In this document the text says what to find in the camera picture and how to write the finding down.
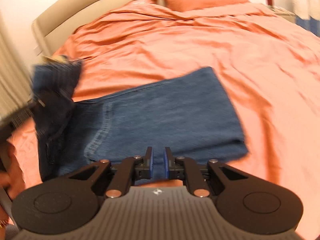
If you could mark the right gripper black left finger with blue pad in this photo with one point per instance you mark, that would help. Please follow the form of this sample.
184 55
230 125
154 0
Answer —
130 170

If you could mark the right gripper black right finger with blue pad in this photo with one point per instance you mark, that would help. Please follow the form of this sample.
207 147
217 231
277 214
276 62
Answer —
188 171

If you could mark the blue denim jeans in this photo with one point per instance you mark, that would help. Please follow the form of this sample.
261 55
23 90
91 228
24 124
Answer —
192 115

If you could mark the beige pleated curtain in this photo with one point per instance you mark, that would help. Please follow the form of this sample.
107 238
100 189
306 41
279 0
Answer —
15 78

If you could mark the beige upholstered headboard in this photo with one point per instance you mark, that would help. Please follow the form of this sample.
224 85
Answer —
52 28

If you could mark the orange duvet cover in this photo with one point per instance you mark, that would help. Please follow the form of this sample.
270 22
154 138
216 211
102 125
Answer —
268 66

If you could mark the white bedside table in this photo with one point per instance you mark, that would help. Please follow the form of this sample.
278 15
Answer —
287 15

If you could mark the white and blue plush toy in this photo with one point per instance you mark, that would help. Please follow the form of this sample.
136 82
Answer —
307 14

